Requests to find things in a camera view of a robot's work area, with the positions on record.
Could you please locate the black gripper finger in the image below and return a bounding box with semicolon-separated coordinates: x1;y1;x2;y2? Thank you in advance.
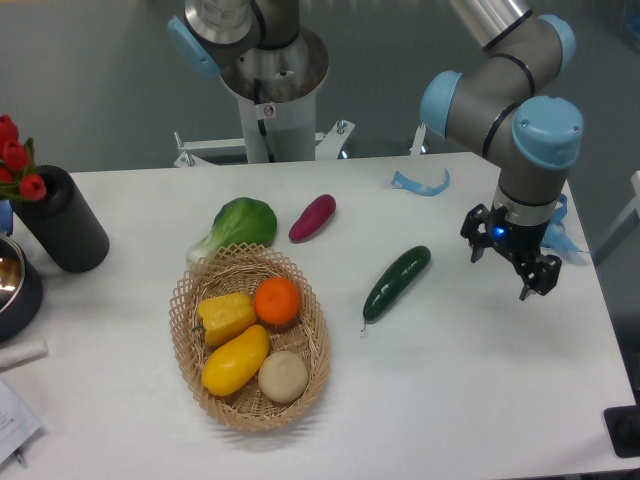
460;204;493;263
518;255;561;301

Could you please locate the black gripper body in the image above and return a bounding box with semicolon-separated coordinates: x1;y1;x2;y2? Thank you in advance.
486;206;549;273

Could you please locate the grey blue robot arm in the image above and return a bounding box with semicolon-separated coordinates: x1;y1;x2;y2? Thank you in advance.
167;1;584;295

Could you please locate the woven wicker basket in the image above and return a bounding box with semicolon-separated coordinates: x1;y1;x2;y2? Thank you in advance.
169;243;331;432

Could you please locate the yellow bell pepper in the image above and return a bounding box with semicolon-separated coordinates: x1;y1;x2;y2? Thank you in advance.
197;292;257;348

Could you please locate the crumpled blue tape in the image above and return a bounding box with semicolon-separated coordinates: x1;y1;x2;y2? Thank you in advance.
541;193;589;254

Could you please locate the blue tape strip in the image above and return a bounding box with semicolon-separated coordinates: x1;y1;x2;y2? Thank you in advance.
389;169;451;197

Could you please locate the dark green cucumber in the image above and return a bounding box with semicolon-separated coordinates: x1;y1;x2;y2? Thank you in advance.
362;245;431;332

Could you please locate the purple sweet potato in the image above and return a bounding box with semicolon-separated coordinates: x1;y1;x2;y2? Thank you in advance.
288;194;337;243

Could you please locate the black device at edge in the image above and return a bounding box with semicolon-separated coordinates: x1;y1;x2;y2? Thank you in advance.
603;405;640;458

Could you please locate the orange fruit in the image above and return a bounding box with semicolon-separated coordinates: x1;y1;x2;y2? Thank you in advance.
254;277;301;325

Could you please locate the green bok choy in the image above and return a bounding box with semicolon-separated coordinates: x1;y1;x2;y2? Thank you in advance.
186;197;278;263

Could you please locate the beige round bun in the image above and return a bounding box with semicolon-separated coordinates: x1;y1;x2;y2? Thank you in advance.
258;351;309;403

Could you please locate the yellow mango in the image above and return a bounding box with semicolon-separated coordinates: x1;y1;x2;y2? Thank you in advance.
201;325;270;397

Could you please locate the black cylindrical vase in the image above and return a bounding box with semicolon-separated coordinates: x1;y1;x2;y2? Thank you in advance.
11;165;110;273

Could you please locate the dark metal bowl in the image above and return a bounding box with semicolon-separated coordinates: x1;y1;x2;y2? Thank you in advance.
1;234;44;342

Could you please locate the red tulip bouquet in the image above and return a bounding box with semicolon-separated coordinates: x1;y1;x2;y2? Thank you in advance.
1;114;47;202

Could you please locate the white paper roll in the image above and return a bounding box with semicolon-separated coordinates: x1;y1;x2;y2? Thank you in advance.
0;339;48;370

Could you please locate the white paper sheet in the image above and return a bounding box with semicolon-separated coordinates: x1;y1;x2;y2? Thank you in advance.
0;380;42;462

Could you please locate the white metal frame bracket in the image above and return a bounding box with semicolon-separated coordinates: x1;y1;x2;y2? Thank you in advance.
172;118;431;169

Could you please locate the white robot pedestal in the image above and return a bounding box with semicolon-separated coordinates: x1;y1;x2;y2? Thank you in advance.
221;27;329;164

